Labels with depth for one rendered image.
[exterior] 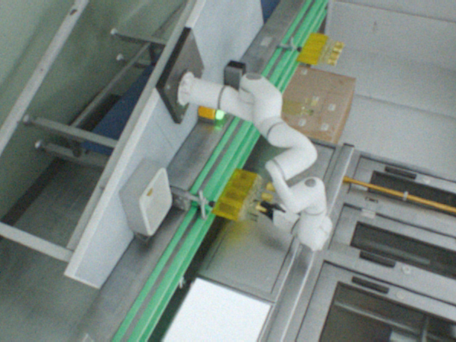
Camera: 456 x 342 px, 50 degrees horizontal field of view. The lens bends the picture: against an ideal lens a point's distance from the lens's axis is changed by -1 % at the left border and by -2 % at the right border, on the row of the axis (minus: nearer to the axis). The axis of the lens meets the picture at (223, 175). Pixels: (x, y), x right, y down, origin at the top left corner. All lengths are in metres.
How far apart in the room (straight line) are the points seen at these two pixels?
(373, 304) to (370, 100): 5.66
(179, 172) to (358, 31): 6.59
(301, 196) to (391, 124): 5.61
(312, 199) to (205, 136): 0.65
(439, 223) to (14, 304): 1.80
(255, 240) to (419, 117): 5.54
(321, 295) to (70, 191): 1.24
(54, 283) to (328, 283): 1.11
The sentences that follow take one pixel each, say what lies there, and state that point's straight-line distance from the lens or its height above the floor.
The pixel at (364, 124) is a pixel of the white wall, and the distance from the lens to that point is 7.08.
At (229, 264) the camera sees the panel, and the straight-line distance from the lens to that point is 2.03.
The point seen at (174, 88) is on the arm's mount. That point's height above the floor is 0.78.
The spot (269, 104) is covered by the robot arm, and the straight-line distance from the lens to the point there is 1.65.
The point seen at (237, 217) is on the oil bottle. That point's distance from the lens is 2.00.
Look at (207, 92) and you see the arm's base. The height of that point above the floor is 0.89.
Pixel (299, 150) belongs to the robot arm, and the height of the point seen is 1.28.
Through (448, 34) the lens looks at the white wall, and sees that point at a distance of 8.12.
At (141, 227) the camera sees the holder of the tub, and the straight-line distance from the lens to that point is 1.82.
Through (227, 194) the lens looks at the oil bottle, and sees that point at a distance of 2.04.
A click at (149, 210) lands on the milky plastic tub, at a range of 1.90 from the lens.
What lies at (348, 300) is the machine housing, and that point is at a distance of 2.04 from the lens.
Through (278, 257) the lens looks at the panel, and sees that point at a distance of 2.05.
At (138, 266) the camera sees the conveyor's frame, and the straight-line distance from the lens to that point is 1.85.
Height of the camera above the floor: 1.55
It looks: 17 degrees down
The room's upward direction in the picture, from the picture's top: 107 degrees clockwise
